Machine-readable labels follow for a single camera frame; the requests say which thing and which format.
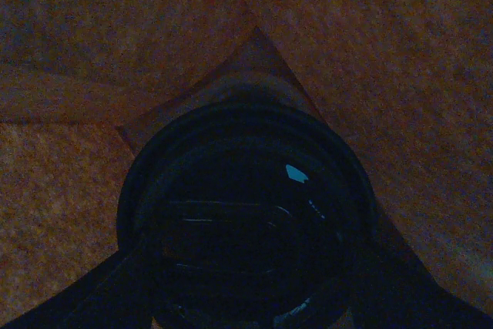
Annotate black cup lid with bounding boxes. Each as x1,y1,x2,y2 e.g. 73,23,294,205
116,103,377,328

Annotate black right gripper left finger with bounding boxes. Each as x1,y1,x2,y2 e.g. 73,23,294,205
3,243,152,328

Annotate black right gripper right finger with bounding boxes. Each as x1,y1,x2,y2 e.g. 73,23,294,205
350,230,492,328

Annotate brown paper bag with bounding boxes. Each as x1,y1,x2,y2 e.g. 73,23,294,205
1,0,492,321

